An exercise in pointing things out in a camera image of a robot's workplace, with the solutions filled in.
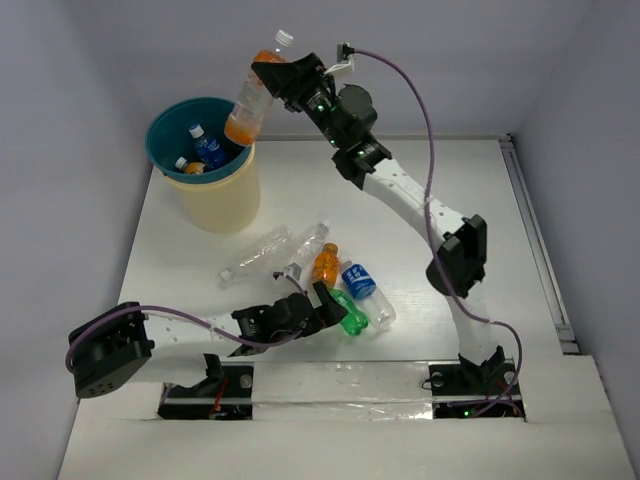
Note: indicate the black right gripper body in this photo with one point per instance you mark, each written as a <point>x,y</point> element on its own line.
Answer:
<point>318,99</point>

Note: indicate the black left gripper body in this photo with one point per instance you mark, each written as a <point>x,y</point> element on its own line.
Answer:
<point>310,310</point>

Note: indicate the green soda bottle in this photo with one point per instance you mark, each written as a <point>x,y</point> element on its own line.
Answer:
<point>355,321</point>

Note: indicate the small blue label water bottle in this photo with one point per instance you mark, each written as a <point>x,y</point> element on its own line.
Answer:
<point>367,295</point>

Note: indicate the orange label drink bottle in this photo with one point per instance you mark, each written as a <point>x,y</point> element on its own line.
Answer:
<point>247,117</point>

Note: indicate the large blue label water bottle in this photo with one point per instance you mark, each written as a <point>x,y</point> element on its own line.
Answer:
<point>208,149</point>

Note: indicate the yellow bottle dark blue label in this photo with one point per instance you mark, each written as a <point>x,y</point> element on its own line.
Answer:
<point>190,167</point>

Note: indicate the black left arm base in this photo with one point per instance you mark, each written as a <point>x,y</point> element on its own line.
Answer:
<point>225,394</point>

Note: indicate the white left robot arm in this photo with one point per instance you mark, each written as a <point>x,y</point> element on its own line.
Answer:
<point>149,343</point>

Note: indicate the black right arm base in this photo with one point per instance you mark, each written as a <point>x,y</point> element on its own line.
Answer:
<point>464,390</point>

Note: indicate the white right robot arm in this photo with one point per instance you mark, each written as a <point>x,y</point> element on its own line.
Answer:
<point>345,117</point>

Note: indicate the cream bin with teal rim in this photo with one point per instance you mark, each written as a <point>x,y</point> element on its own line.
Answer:
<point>225,199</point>

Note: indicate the small orange juice bottle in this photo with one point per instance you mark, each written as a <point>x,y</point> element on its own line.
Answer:
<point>326,266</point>

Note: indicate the clear crumpled bottle white cap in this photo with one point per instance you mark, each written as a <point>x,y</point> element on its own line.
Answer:
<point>309,244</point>

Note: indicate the clear unlabelled plastic bottle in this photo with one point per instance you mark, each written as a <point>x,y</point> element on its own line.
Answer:
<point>253,258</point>

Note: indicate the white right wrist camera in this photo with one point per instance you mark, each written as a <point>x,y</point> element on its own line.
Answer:
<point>345,64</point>

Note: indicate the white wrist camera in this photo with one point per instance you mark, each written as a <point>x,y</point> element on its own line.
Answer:
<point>291,271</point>
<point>345,64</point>

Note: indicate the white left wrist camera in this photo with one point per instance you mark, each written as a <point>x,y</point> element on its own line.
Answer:
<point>291,271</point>

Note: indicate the aluminium side rail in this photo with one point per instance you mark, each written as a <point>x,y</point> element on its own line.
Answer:
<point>564,331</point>

